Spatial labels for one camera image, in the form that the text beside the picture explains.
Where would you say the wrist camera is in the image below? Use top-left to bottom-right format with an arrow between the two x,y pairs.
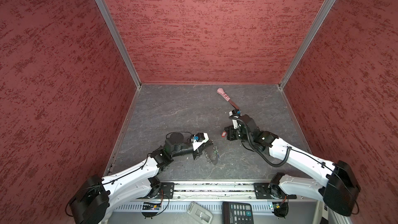
229,109 -> 241,129
191,133 -> 209,151

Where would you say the right aluminium corner post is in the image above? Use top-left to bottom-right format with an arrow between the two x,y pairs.
279,0 -> 336,91

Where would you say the aluminium corner post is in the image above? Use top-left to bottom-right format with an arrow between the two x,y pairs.
95,0 -> 142,90
279,0 -> 336,91

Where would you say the aluminium front rail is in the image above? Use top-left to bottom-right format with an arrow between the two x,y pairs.
88,179 -> 340,202

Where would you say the grey plastic device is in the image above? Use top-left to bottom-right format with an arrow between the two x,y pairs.
187,202 -> 214,224

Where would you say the black calculator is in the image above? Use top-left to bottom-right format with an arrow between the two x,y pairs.
222,202 -> 254,224

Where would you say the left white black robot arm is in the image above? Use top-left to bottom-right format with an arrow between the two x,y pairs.
65,132 -> 214,224

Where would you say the pink handled knife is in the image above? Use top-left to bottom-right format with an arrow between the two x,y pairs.
217,88 -> 240,111

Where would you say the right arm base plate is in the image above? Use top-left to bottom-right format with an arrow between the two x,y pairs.
254,183 -> 297,200

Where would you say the left aluminium corner post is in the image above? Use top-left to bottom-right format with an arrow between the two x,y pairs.
95,0 -> 142,90

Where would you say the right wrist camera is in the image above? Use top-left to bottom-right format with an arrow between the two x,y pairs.
229,109 -> 241,129

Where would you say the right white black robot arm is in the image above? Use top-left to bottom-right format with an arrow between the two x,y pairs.
226,112 -> 361,216

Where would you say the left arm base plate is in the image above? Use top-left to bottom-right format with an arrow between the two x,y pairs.
146,182 -> 175,199

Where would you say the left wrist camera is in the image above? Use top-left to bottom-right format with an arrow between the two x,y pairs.
191,133 -> 209,151

